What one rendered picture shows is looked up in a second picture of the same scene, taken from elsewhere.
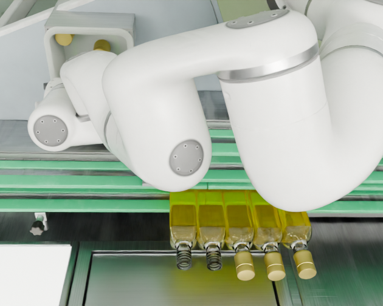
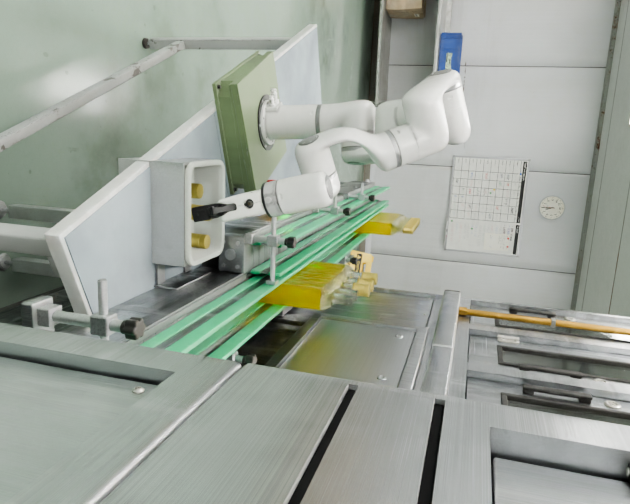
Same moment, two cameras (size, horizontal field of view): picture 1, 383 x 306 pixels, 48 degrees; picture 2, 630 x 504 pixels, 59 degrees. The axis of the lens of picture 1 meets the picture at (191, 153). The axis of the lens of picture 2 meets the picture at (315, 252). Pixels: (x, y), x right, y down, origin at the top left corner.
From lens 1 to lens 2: 1.32 m
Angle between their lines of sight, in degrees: 67
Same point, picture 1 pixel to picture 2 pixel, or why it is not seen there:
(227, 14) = (249, 144)
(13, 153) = (182, 310)
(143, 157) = (444, 128)
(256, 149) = (462, 113)
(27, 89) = (127, 258)
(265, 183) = (464, 128)
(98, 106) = (376, 141)
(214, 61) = (453, 81)
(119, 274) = (307, 365)
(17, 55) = (125, 215)
